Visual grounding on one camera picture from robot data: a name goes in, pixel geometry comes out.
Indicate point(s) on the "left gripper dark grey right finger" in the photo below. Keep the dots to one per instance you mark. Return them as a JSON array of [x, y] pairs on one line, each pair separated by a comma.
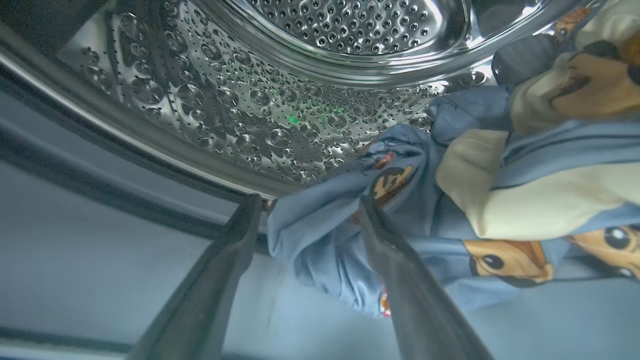
[[415, 300]]

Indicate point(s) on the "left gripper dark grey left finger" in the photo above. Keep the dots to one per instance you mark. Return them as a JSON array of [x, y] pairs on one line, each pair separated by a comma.
[[210, 290]]

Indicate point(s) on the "blue cream cartoon print garment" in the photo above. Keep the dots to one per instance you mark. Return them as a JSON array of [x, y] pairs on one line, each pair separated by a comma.
[[525, 200]]

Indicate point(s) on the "white front-load washing machine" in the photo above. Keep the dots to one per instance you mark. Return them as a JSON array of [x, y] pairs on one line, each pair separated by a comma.
[[300, 30]]

